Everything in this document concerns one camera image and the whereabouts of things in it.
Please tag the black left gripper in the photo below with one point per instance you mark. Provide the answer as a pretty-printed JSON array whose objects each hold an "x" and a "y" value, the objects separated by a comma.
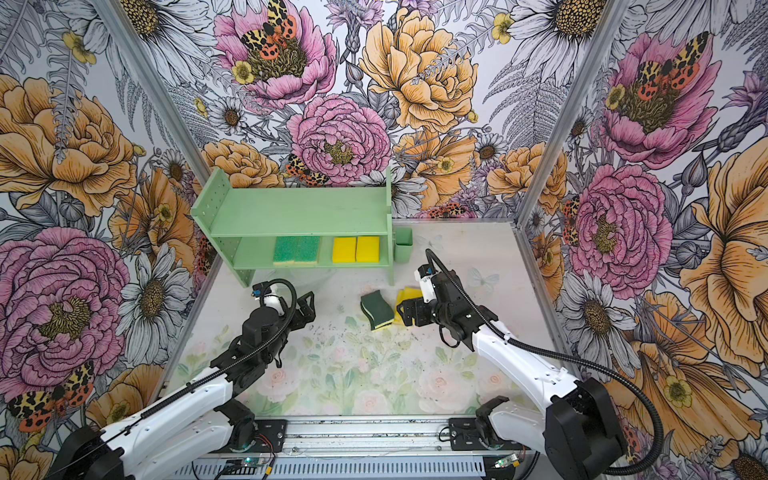
[{"x": 307, "y": 310}]

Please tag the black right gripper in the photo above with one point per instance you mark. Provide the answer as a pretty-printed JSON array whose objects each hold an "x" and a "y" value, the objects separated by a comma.
[{"x": 408, "y": 311}]

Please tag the small yellow sponge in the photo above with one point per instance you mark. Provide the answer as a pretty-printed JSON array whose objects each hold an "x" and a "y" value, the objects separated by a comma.
[{"x": 344, "y": 250}]

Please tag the light green scrub sponge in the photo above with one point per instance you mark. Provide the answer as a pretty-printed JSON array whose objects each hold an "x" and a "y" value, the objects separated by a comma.
[{"x": 307, "y": 250}]

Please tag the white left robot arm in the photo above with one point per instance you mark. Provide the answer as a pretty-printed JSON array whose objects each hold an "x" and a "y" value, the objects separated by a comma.
[{"x": 200, "y": 417}]

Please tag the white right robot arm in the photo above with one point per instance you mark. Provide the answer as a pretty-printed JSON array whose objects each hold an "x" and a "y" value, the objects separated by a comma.
[{"x": 570, "y": 421}]

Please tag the green metal shelf unit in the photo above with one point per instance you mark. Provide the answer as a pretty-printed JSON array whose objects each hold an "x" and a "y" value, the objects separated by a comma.
[{"x": 242, "y": 224}]

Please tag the large yellow sponge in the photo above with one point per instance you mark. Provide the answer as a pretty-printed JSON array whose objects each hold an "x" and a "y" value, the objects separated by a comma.
[{"x": 406, "y": 293}]

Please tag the dark green scrub sponge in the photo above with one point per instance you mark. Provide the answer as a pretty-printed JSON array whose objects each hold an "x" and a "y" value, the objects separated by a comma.
[{"x": 377, "y": 310}]

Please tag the green circuit board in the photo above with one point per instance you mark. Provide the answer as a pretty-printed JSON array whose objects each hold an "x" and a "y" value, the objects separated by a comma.
[{"x": 246, "y": 462}]

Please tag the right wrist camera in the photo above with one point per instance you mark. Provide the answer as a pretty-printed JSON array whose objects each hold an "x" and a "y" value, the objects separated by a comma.
[{"x": 424, "y": 276}]

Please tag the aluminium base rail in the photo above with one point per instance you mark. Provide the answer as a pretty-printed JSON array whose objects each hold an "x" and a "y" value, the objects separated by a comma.
[{"x": 357, "y": 447}]

